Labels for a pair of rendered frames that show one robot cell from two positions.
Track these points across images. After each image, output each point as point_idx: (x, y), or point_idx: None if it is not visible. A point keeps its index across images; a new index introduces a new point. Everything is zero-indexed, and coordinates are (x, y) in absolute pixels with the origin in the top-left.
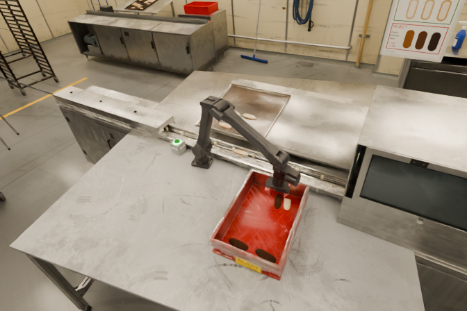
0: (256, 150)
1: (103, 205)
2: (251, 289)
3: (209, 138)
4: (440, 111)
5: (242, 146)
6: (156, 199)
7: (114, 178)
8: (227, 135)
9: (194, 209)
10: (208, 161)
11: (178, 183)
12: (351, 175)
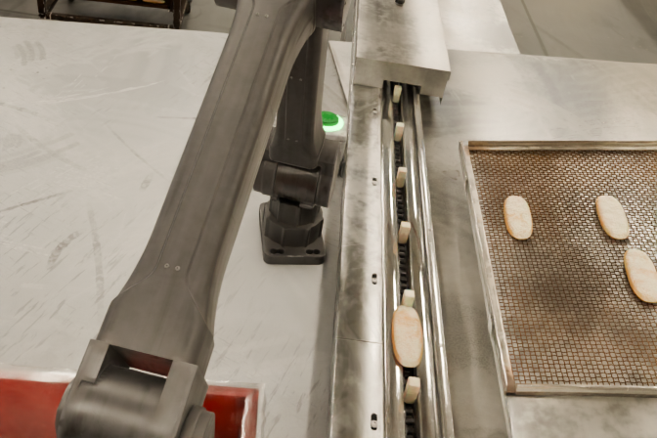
0: (477, 401)
1: (12, 87)
2: None
3: (333, 155)
4: None
5: (473, 338)
6: (60, 178)
7: (130, 72)
8: (476, 248)
9: (28, 286)
10: (296, 244)
11: (153, 206)
12: None
